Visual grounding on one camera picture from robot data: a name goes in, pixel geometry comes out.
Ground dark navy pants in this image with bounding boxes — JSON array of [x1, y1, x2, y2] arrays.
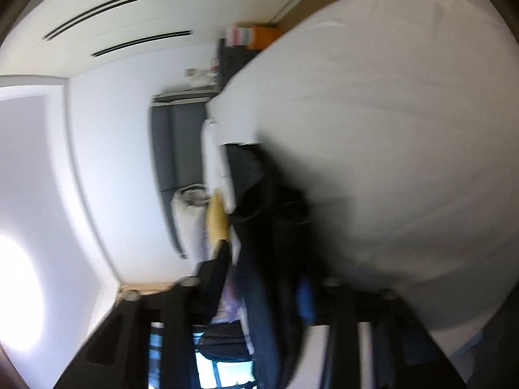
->
[[224, 143, 322, 388]]

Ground white pillow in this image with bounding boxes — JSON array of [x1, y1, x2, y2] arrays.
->
[[200, 119, 236, 213]]

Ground white bed sheet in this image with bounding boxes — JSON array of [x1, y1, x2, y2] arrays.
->
[[206, 0, 519, 389]]

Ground dark nightstand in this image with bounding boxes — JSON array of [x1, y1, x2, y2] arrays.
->
[[216, 39, 260, 89]]

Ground pink striped box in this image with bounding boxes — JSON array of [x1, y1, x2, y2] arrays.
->
[[225, 26, 253, 47]]

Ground orange box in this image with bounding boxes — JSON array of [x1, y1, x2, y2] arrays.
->
[[247, 25, 283, 51]]

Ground window with dark frame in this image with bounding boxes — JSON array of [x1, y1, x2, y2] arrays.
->
[[148, 321, 259, 389]]

